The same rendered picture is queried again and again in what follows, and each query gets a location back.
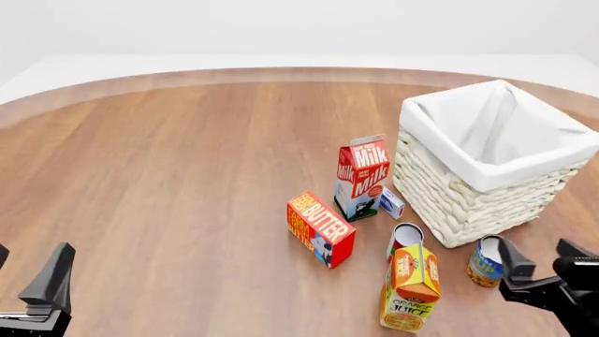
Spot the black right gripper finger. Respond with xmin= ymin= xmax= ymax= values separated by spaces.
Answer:
xmin=555 ymin=238 xmax=599 ymax=260
xmin=496 ymin=236 xmax=537 ymax=286

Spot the orange juice carton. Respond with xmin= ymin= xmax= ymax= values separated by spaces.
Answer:
xmin=379 ymin=244 xmax=442 ymax=334

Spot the blue alphabet soup can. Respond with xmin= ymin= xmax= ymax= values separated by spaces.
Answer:
xmin=466 ymin=233 xmax=506 ymax=289

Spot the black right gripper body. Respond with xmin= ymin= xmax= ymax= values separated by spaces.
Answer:
xmin=498 ymin=256 xmax=599 ymax=317

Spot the white woven basket cloth liner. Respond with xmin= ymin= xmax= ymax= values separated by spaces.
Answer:
xmin=391 ymin=79 xmax=599 ymax=250

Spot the red white tin can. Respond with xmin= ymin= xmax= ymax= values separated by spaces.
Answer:
xmin=386 ymin=222 xmax=426 ymax=263

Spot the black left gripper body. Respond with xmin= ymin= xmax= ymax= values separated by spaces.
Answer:
xmin=0 ymin=303 xmax=73 ymax=337

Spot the small blue white box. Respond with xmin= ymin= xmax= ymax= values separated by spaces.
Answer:
xmin=378 ymin=185 xmax=406 ymax=221

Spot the red white milk carton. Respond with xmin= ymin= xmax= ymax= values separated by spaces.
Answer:
xmin=333 ymin=133 xmax=391 ymax=223

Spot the red yellow butter box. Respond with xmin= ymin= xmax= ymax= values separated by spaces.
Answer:
xmin=285 ymin=190 xmax=358 ymax=271

